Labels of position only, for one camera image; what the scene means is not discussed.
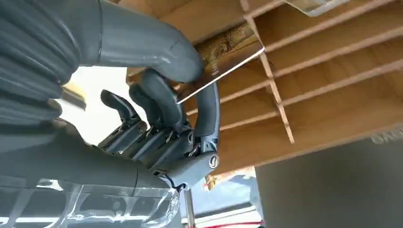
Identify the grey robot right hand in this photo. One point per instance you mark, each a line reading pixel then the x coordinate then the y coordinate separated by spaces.
pixel 141 41

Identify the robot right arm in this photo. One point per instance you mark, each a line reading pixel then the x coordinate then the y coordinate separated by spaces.
pixel 31 50

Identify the wooden card sorting box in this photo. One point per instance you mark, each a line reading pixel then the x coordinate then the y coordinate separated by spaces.
pixel 330 78

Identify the pale wrist camera mount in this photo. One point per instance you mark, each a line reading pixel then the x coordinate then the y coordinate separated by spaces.
pixel 94 207

